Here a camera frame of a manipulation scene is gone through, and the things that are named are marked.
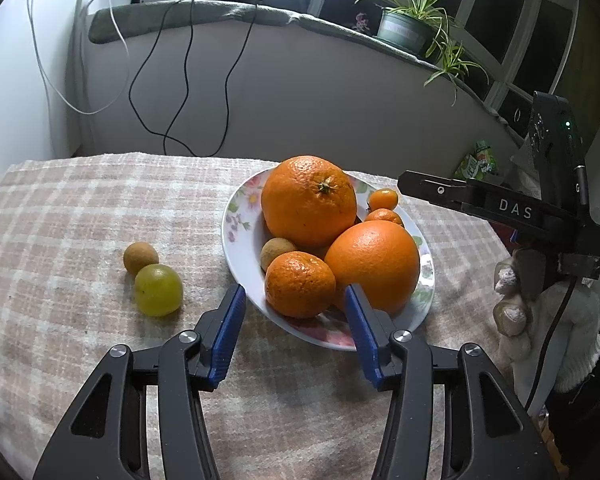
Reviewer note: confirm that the yellow-green grape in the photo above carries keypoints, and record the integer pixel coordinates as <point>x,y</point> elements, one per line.
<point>158,291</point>

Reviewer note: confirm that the green snack packet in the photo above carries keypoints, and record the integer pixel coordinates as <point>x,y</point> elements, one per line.
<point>477,160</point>

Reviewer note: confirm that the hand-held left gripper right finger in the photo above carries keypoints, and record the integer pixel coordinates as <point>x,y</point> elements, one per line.
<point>362,340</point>

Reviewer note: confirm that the beige plaid tablecloth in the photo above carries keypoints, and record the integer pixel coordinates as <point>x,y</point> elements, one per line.
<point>80,210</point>

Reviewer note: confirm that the brown longan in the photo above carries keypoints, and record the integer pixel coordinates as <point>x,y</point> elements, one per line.
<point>140,258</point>
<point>274,255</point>

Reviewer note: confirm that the small purple flower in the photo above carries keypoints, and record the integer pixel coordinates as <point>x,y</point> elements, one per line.
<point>361,22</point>

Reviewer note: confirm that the medium tangerine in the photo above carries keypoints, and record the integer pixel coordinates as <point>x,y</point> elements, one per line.
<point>300,285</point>

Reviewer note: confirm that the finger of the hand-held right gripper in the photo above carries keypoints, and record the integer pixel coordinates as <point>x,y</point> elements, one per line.
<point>440,191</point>

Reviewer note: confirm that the potted spider plant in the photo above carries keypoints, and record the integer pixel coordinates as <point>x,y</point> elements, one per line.
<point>402,30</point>

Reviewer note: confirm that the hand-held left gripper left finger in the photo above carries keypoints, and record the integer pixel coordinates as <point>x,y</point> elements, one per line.
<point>227,340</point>

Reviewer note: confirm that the large orange with stem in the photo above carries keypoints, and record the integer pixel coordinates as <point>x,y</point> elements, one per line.
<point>307,210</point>

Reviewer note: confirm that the large smooth orange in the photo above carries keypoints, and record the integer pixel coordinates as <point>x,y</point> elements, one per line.
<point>375,265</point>

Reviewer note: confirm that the person's right forearm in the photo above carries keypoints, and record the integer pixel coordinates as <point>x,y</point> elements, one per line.
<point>590,410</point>

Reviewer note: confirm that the small orange kumquat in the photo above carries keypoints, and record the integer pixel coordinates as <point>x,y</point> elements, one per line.
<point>383,199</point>
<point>384,216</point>

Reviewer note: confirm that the floral white plate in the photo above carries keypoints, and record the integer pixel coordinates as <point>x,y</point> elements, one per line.
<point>245,240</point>

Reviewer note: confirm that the person's right hand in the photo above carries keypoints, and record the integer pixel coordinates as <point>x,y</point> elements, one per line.
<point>510,315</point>

